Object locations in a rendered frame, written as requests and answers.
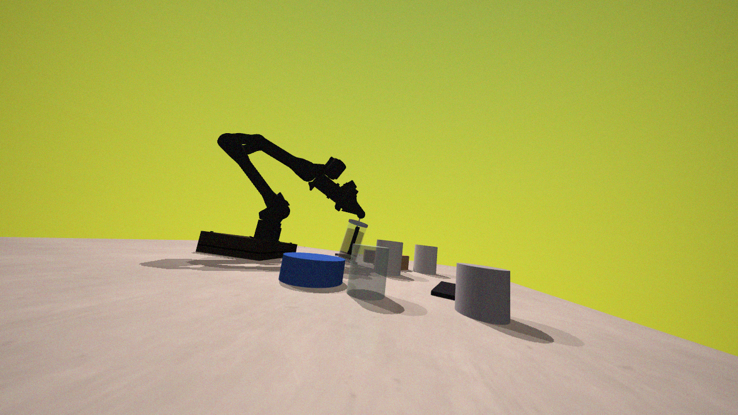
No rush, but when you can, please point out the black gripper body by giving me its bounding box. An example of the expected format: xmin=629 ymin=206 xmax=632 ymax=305
xmin=325 ymin=183 xmax=358 ymax=211

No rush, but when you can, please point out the white cylinder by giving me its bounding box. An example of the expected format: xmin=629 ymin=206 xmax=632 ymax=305
xmin=413 ymin=244 xmax=438 ymax=275
xmin=376 ymin=239 xmax=403 ymax=276

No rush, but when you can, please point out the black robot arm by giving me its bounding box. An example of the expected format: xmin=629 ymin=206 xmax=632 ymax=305
xmin=217 ymin=133 xmax=346 ymax=242

